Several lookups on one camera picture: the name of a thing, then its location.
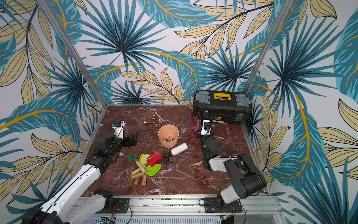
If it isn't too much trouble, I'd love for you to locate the green toy rake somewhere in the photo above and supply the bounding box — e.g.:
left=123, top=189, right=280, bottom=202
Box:
left=126, top=153, right=145, bottom=175

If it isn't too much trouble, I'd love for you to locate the pink spray bottle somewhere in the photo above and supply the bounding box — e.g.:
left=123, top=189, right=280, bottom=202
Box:
left=189, top=112, right=205, bottom=138

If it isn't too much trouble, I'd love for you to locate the small white spray bottle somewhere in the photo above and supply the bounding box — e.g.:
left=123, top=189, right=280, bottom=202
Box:
left=163, top=143, right=188, bottom=166

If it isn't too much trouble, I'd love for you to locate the red toy shovel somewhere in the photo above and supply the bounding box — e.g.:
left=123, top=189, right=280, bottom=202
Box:
left=143, top=151, right=162, bottom=167

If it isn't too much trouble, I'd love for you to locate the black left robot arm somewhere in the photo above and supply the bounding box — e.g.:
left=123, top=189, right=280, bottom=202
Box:
left=22, top=131, right=139, bottom=224

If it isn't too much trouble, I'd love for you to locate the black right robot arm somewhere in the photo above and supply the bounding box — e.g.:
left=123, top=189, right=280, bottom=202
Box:
left=196, top=119, right=267, bottom=212

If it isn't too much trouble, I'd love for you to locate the light green narrow trowel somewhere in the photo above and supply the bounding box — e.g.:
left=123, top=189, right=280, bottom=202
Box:
left=141, top=154, right=150, bottom=166

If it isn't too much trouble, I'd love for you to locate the black yellow toolbox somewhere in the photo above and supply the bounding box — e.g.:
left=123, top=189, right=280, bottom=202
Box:
left=193, top=90, right=252, bottom=125

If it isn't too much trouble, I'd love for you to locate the light green wide trowel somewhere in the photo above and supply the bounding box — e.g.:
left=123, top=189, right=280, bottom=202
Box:
left=142, top=164, right=162, bottom=186

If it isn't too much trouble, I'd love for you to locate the silver wrench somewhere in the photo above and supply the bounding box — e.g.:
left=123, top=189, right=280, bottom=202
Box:
left=153, top=112, right=165, bottom=123

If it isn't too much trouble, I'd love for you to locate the peach plastic flower pot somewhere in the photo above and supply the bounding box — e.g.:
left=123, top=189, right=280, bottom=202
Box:
left=158, top=125, right=180, bottom=149

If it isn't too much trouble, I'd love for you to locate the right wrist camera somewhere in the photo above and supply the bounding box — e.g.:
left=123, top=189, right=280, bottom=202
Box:
left=200, top=119, right=211, bottom=136

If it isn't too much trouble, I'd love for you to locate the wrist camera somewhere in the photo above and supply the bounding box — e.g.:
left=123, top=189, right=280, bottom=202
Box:
left=200, top=119, right=211, bottom=136
left=112, top=120, right=125, bottom=139

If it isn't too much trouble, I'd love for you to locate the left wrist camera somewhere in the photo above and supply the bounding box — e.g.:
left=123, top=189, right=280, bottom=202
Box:
left=112, top=120, right=125, bottom=139

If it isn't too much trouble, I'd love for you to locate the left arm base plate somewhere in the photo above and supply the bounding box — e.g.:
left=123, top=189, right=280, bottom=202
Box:
left=96, top=198, right=130, bottom=214

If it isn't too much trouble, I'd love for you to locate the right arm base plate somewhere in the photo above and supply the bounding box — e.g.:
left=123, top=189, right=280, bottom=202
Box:
left=200, top=197, right=243, bottom=213

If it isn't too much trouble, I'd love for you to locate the aluminium front rail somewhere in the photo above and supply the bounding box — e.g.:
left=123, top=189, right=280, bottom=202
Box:
left=73, top=194, right=285, bottom=224

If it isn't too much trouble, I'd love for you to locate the right aluminium corner post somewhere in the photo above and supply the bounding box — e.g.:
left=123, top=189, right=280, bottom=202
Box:
left=242, top=0, right=293, bottom=95

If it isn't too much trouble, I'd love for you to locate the aluminium corner post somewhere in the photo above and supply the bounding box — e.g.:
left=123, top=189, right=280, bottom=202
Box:
left=242, top=0, right=293, bottom=95
left=37, top=0, right=107, bottom=108

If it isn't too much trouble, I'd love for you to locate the left aluminium corner post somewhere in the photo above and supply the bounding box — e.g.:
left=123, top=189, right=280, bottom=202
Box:
left=37, top=0, right=107, bottom=108

